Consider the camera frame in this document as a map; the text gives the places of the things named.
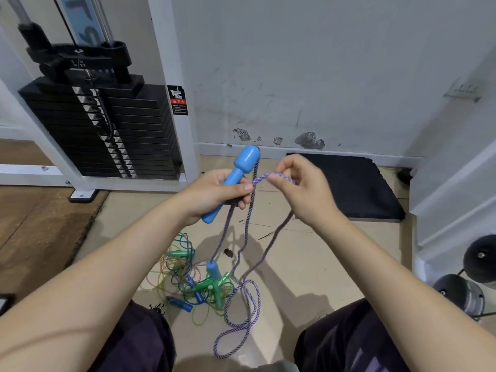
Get black machine foot pad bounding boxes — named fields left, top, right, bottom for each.
left=68, top=188, right=100, bottom=204

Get orange thin jump rope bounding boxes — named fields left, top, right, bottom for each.
left=139, top=255, right=202, bottom=293

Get person's left forearm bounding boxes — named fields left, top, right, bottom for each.
left=0, top=195, right=196, bottom=372

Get green jump rope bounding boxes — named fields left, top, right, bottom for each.
left=160, top=232, right=235, bottom=327

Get black weight plate stack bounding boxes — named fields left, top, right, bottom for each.
left=17, top=74, right=183, bottom=181

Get black round dumbbell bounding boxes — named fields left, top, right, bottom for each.
left=462, top=234, right=496, bottom=284
left=432, top=274, right=486, bottom=319

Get black red warning sticker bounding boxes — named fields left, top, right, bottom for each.
left=167, top=85, right=189, bottom=116

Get blue thin jump rope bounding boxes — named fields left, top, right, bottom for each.
left=166, top=238, right=207, bottom=313

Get dark purple shorts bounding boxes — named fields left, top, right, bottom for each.
left=90, top=298, right=412, bottom=372

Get black foam mat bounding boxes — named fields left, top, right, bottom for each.
left=286, top=152, right=407, bottom=222

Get person's right hand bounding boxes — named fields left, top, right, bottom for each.
left=267, top=154, right=344, bottom=229

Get person's right forearm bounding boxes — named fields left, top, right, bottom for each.
left=316, top=209, right=496, bottom=372

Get purple jump rope blue handles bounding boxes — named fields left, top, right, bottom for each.
left=201, top=145, right=297, bottom=360

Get white wall socket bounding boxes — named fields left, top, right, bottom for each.
left=443, top=76, right=486, bottom=103

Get person's left hand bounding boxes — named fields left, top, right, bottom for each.
left=179, top=168, right=255, bottom=226

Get chrome guide rod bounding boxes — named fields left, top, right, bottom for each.
left=5, top=0, right=32, bottom=27
left=92, top=0, right=115, bottom=44

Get white weight machine frame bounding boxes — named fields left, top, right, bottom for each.
left=0, top=0, right=200, bottom=192

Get black weight stack top carriage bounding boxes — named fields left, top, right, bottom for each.
left=17, top=22, right=133, bottom=84

